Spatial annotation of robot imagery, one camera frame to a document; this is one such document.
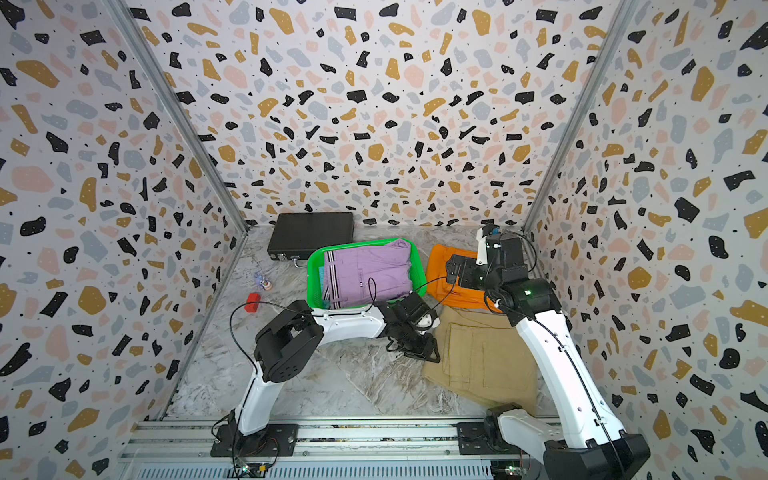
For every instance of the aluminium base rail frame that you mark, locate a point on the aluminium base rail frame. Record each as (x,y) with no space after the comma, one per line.
(326,448)

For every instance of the aluminium corner post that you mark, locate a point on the aluminium corner post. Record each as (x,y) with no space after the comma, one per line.
(122,16)
(616,29)

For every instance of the orange pants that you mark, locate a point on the orange pants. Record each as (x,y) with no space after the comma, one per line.
(453,295)

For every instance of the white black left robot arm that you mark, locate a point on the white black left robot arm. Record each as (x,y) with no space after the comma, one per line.
(284,347)

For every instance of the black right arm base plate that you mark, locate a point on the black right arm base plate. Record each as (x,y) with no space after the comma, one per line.
(474,439)

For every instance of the red rectangular block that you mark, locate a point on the red rectangular block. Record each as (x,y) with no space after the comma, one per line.
(252,303)

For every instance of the purple pants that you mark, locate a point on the purple pants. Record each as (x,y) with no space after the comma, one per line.
(356,276)

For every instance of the purple bunny toy figurine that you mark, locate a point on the purple bunny toy figurine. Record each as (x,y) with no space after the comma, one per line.
(262,282)

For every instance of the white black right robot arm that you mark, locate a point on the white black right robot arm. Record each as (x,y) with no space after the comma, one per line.
(590,441)

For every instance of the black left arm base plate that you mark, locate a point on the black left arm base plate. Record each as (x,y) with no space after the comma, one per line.
(275,440)

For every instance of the aluminium corner post right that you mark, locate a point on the aluminium corner post right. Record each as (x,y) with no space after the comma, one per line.
(616,29)

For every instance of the aluminium corner post left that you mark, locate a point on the aluminium corner post left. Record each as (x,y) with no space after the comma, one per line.
(122,16)

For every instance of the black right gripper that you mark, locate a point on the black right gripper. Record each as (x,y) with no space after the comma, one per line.
(469,266)

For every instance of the black hard carry case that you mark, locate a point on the black hard carry case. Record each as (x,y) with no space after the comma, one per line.
(296,236)

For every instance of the khaki pants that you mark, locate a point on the khaki pants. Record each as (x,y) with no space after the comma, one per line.
(483,359)

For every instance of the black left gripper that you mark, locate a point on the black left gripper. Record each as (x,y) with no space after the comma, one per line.
(427,351)

